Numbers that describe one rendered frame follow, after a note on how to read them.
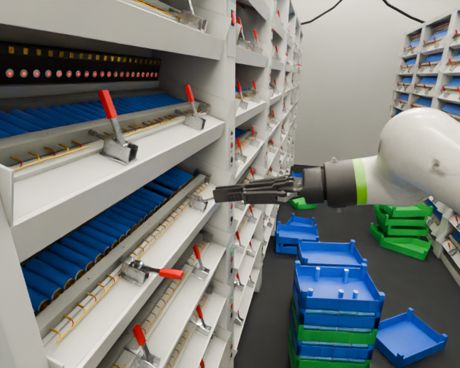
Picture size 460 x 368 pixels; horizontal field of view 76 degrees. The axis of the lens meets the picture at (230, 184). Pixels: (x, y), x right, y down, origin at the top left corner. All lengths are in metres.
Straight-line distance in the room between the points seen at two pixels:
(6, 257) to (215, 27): 0.66
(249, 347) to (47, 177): 1.41
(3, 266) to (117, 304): 0.21
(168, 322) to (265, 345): 1.01
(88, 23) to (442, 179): 0.46
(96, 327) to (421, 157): 0.48
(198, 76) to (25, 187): 0.57
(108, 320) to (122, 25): 0.37
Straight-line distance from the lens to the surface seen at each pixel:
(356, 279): 1.46
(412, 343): 1.87
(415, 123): 0.49
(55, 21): 0.34
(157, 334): 0.68
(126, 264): 0.49
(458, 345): 1.99
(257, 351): 1.63
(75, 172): 0.37
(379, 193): 0.60
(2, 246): 0.29
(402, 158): 0.49
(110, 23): 0.40
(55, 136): 0.40
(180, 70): 0.83
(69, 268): 0.49
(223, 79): 0.79
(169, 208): 0.64
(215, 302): 1.02
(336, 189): 0.59
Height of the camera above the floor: 1.23
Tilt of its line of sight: 20 degrees down
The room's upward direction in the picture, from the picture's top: straight up
